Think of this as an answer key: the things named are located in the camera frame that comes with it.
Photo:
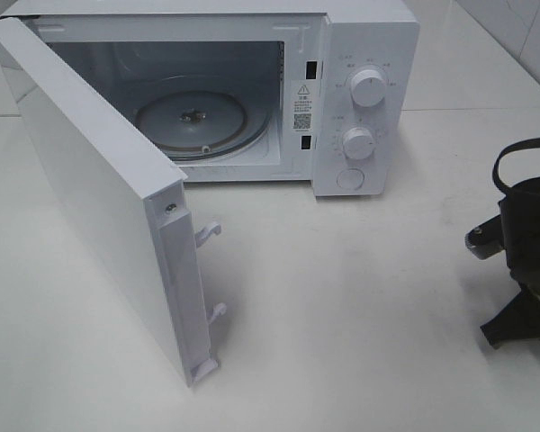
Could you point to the white timer knob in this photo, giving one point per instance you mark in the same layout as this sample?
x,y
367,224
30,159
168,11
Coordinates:
x,y
358,143

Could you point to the white microwave door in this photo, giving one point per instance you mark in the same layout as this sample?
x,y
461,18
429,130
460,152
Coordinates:
x,y
123,196

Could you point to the glass microwave turntable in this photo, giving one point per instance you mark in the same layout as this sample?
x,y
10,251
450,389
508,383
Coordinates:
x,y
190,124

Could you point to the round white door button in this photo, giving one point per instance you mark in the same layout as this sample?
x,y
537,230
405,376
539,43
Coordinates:
x,y
351,179

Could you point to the upper white control knob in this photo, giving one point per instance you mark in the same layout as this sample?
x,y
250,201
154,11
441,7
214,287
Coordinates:
x,y
368,86

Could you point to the white microwave oven body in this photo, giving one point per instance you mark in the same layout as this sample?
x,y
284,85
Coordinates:
x,y
287,62

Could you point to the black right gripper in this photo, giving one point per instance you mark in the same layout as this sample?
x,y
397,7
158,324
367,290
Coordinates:
x,y
519,235

